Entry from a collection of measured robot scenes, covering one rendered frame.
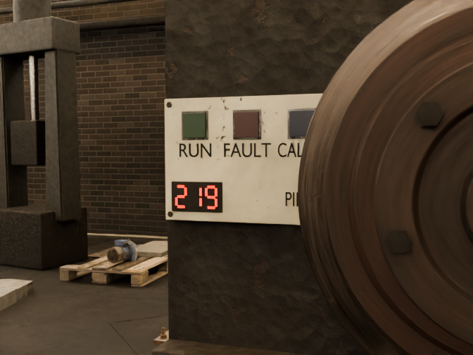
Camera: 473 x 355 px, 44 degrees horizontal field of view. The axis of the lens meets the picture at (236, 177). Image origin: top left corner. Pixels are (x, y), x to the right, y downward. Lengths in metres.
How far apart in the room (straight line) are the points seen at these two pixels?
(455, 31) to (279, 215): 0.34
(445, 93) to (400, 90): 0.06
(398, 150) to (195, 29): 0.43
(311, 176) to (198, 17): 0.34
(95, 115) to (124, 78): 0.64
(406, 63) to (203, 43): 0.35
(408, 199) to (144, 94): 7.20
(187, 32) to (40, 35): 5.18
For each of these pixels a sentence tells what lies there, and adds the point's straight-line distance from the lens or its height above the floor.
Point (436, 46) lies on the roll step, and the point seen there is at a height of 1.27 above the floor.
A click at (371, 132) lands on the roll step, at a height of 1.18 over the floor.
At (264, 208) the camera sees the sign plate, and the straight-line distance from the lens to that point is 0.83.
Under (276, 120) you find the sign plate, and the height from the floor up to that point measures 1.20.
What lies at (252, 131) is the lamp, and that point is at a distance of 0.83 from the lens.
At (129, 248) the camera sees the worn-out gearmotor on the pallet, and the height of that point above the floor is 0.27.
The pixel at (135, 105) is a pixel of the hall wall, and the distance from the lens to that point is 7.76.
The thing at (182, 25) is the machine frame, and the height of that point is 1.35.
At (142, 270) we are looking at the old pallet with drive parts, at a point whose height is 0.13.
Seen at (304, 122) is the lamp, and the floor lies 1.20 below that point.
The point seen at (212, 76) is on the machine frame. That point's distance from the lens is 0.88.
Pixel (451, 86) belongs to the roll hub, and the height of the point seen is 1.22.
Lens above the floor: 1.17
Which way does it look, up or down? 3 degrees down
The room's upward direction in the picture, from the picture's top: straight up
